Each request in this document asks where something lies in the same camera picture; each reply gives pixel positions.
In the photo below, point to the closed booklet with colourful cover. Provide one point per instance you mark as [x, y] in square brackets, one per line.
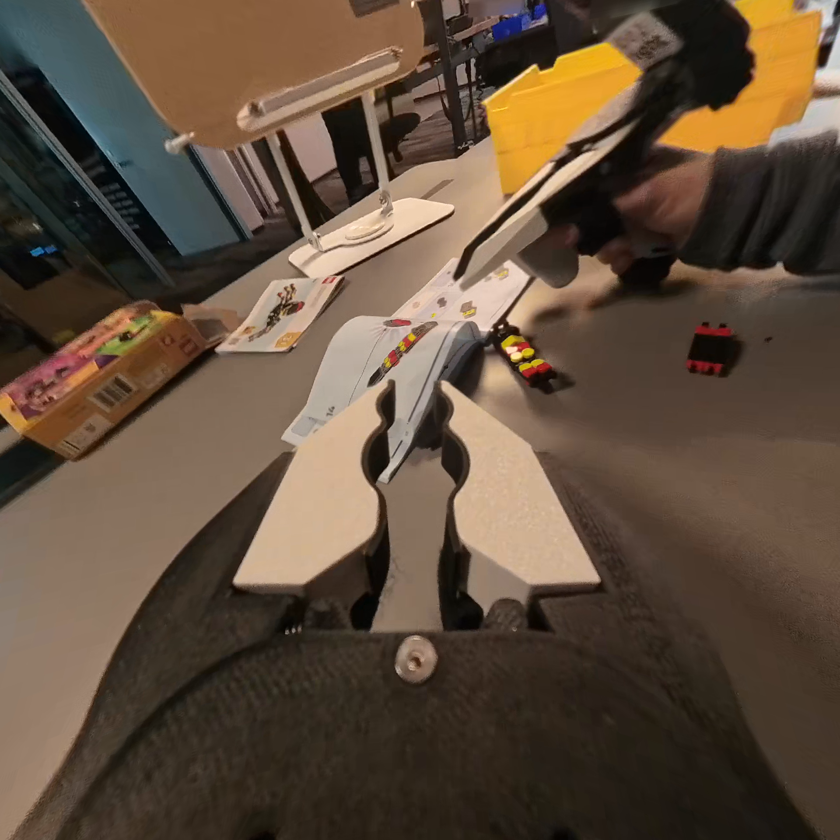
[282, 315]

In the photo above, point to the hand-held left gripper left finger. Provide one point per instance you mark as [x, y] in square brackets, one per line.
[315, 518]

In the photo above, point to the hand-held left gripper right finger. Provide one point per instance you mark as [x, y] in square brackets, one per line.
[518, 518]

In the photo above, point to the person's right forearm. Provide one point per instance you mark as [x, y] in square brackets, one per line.
[768, 203]

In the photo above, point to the red black lego clip assembly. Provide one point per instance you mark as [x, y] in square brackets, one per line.
[705, 367]

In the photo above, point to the long black red yellow lego assembly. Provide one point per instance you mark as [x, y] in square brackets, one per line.
[525, 358]

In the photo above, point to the open instruction booklet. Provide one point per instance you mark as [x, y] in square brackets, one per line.
[394, 354]

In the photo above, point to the yellow cardboard lego box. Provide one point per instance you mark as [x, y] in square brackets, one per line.
[98, 380]

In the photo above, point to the blue storage crates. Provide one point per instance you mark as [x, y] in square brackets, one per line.
[518, 23]

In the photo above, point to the yellow plastic bin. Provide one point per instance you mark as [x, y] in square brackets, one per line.
[558, 111]

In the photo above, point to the person's right hand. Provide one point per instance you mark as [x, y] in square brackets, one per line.
[669, 203]

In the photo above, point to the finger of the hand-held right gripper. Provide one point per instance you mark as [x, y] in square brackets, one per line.
[518, 229]
[610, 121]

